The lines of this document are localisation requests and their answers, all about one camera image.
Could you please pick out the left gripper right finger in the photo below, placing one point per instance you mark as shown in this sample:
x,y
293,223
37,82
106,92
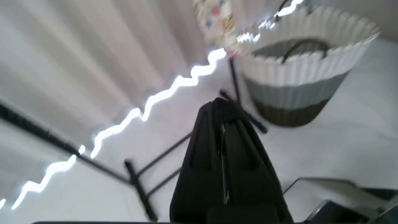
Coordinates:
x,y
252,186

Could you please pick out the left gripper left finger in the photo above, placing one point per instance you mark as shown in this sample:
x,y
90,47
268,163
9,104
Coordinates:
x,y
196,186

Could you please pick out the black garment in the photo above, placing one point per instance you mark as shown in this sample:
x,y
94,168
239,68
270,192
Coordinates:
x,y
224,109

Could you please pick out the cream printed garment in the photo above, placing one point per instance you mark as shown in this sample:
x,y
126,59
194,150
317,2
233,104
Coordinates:
x,y
217,21

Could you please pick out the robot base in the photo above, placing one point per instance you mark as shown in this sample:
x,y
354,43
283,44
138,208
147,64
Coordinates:
x,y
342,202

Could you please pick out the black clothes rack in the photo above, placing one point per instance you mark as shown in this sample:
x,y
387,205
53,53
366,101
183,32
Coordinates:
x,y
136,180

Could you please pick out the white laundry basket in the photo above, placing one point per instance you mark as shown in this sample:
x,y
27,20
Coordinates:
x,y
295,77

